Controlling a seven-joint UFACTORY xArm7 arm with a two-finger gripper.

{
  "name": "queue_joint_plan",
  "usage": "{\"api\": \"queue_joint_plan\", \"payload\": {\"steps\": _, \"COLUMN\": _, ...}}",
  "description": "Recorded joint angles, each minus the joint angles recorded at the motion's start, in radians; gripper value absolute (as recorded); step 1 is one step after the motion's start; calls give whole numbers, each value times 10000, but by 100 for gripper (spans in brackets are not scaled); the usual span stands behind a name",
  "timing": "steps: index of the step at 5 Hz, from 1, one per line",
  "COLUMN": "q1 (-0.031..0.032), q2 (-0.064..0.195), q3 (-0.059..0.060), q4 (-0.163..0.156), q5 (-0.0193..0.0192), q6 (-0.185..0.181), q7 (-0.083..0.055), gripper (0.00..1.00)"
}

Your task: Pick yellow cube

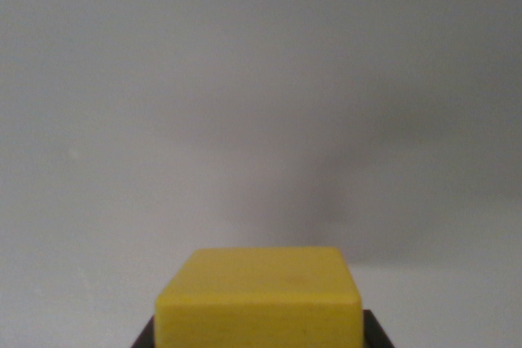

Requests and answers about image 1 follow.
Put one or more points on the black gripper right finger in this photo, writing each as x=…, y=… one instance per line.
x=375, y=331

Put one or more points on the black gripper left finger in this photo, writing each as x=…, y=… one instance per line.
x=144, y=336

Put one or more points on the yellow wooden cube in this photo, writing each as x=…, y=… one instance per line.
x=259, y=299

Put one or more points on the grey plastic bin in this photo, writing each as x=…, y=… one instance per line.
x=244, y=99

